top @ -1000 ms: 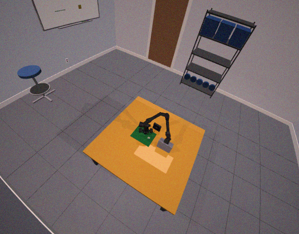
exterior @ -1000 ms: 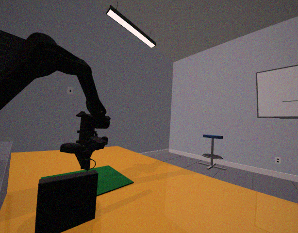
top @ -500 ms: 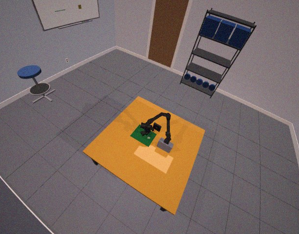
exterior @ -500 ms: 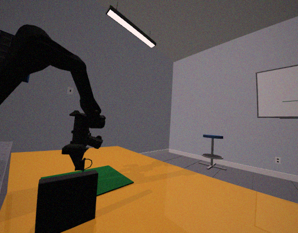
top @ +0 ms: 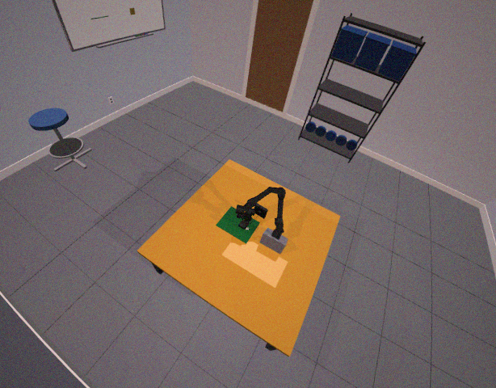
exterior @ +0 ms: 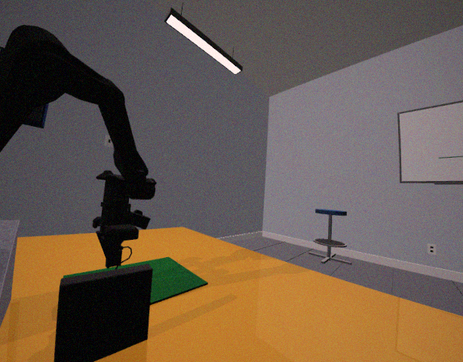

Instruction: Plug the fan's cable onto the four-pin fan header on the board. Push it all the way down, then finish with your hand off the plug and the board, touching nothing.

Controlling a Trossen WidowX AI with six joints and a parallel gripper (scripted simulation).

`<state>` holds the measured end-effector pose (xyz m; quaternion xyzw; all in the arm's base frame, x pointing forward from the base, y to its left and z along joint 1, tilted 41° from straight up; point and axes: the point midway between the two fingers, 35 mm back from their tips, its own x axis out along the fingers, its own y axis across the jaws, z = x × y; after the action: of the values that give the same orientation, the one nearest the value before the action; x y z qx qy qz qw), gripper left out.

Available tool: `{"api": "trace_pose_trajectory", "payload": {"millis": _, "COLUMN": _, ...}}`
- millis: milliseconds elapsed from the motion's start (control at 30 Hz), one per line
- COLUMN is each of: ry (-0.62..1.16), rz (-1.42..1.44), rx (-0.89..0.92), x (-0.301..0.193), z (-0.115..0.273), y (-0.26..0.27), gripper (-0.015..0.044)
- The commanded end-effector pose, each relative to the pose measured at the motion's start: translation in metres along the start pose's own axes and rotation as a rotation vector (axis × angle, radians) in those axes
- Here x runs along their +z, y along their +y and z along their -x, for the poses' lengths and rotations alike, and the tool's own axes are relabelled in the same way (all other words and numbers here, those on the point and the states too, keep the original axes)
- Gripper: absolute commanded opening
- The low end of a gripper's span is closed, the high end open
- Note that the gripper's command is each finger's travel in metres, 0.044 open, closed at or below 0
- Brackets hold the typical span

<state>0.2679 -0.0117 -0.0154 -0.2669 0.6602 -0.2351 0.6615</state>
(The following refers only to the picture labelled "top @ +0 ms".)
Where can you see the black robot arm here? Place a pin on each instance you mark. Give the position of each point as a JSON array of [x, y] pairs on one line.
[[247, 208]]

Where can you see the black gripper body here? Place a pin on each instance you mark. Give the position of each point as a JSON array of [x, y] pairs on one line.
[[245, 222]]

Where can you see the green circuit board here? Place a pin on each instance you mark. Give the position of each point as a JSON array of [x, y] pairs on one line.
[[229, 223]]

